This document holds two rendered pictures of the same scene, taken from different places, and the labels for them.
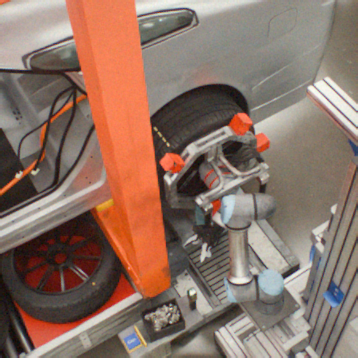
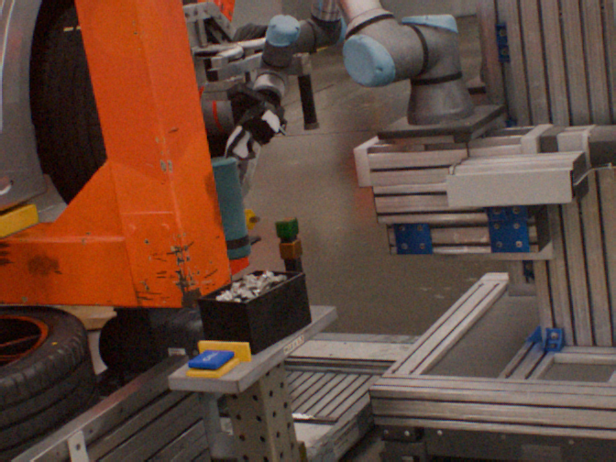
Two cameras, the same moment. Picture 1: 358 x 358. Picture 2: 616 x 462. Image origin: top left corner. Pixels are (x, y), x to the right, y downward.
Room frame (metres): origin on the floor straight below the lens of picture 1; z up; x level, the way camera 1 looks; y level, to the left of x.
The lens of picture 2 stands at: (-0.89, 1.35, 1.29)
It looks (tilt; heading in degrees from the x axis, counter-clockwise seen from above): 14 degrees down; 328
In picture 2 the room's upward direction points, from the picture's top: 9 degrees counter-clockwise
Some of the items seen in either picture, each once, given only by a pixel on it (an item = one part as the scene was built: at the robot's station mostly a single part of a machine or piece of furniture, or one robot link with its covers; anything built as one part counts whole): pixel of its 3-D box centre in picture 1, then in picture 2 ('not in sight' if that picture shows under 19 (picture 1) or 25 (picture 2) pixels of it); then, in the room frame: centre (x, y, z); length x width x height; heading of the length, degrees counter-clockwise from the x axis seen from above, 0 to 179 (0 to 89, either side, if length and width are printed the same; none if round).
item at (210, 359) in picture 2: (132, 341); (211, 361); (1.22, 0.31, 0.47); 0.07 x 0.07 x 0.02; 27
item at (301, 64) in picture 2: (260, 174); (291, 64); (1.89, -0.42, 0.93); 0.09 x 0.05 x 0.05; 27
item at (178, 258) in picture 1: (161, 248); (159, 366); (1.86, 0.14, 0.26); 0.42 x 0.18 x 0.35; 27
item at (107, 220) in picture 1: (117, 220); (55, 225); (1.82, 0.34, 0.69); 0.52 x 0.17 x 0.35; 27
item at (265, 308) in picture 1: (268, 296); (438, 95); (1.24, -0.38, 0.87); 0.15 x 0.15 x 0.10
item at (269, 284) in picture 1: (268, 285); (429, 44); (1.24, -0.37, 0.98); 0.13 x 0.12 x 0.14; 91
